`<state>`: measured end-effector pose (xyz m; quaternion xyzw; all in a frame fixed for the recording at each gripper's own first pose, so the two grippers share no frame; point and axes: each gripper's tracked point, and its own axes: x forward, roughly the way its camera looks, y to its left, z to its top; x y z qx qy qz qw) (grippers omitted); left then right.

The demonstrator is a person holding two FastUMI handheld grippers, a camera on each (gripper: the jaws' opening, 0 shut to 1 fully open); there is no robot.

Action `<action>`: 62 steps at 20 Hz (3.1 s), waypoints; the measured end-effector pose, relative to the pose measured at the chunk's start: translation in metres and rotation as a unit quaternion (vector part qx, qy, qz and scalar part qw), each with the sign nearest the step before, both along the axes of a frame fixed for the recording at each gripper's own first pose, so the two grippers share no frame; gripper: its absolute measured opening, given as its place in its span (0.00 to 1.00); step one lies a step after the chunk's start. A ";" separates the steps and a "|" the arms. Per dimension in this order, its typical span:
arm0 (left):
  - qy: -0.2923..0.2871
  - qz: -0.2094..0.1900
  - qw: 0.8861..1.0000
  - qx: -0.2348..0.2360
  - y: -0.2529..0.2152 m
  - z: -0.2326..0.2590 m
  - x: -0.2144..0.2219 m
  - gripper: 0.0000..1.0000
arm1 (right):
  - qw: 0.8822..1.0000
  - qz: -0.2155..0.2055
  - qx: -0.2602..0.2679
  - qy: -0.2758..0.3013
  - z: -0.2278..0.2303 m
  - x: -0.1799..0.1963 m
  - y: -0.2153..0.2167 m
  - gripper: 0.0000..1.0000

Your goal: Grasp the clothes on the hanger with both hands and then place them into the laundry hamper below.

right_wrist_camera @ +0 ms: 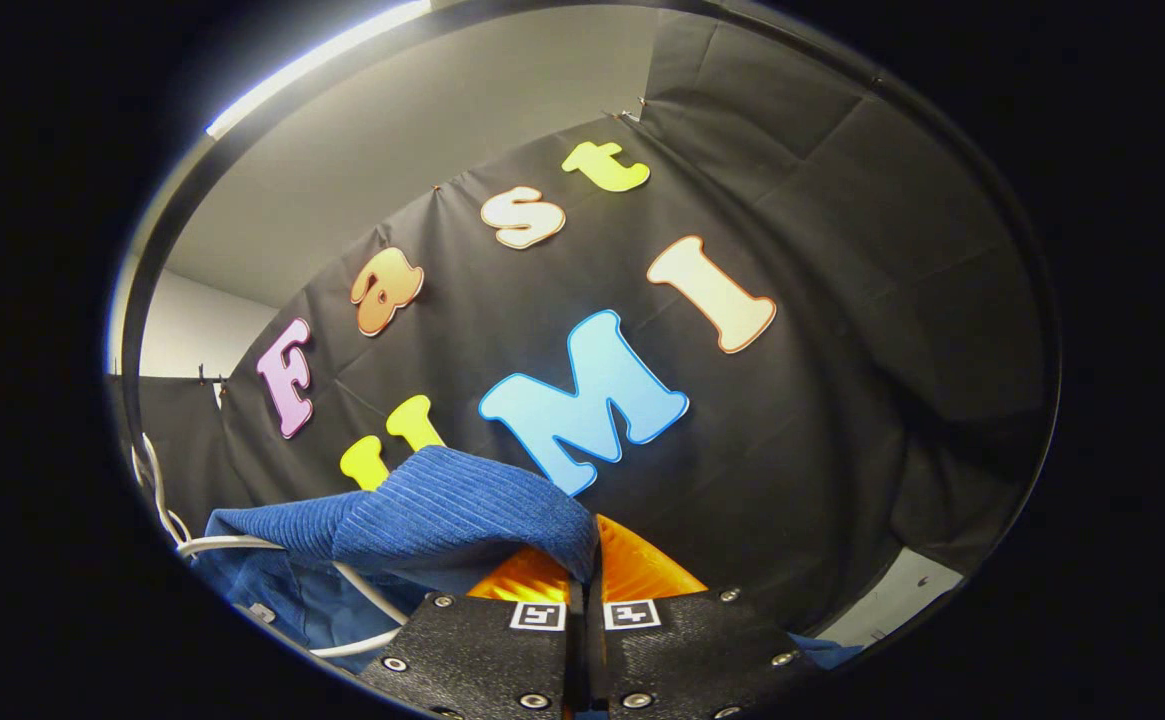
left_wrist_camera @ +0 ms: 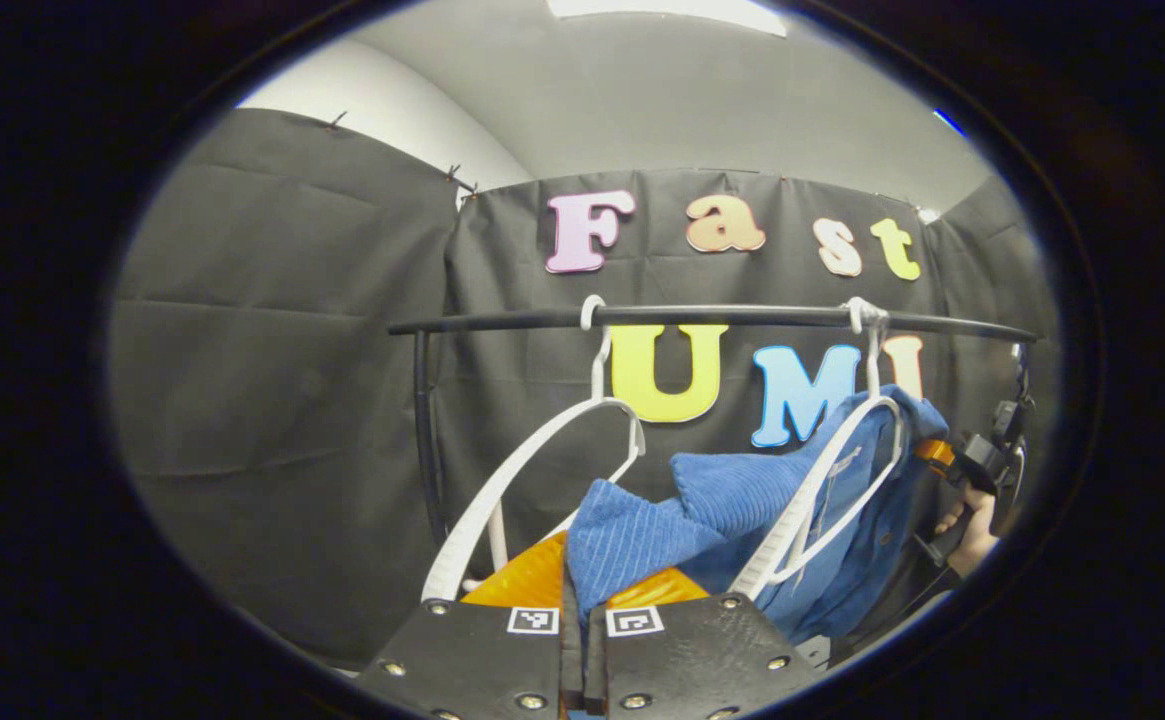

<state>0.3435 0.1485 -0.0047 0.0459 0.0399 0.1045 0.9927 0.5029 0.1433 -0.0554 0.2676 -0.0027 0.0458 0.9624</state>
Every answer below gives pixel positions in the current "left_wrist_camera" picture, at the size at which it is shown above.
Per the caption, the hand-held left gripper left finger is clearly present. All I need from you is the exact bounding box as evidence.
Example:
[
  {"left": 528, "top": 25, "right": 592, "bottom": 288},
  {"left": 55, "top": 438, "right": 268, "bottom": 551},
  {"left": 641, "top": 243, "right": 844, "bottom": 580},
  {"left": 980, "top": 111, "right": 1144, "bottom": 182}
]
[{"left": 357, "top": 530, "right": 583, "bottom": 720}]

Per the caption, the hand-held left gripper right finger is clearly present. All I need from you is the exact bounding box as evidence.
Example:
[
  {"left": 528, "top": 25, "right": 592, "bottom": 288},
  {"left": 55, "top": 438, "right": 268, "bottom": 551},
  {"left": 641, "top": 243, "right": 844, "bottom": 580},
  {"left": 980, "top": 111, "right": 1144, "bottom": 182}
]
[{"left": 584, "top": 567, "right": 823, "bottom": 720}]

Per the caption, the blue corduroy jacket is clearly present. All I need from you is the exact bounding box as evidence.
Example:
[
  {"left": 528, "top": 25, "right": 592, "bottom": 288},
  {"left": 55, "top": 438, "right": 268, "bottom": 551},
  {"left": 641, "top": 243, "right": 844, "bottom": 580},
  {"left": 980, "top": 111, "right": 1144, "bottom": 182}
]
[{"left": 564, "top": 385, "right": 951, "bottom": 646}]

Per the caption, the white plastic clothes hanger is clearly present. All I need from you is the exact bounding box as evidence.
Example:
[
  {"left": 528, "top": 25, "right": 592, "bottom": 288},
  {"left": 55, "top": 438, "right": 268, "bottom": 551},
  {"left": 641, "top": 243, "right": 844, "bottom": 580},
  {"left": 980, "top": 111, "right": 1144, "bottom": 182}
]
[
  {"left": 730, "top": 297, "right": 908, "bottom": 601},
  {"left": 422, "top": 295, "right": 646, "bottom": 603}
]

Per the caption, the black metal clothes rack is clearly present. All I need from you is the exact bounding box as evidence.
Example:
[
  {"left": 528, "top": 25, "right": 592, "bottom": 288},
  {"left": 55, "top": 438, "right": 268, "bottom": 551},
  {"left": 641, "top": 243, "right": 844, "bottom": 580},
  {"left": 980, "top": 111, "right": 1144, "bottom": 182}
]
[{"left": 387, "top": 303, "right": 1040, "bottom": 546}]

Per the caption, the ceiling light panel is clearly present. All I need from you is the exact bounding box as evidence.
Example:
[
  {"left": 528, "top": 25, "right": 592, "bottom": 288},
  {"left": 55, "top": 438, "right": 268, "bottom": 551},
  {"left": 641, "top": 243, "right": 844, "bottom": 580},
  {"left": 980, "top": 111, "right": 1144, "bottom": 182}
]
[{"left": 547, "top": 0, "right": 788, "bottom": 38}]

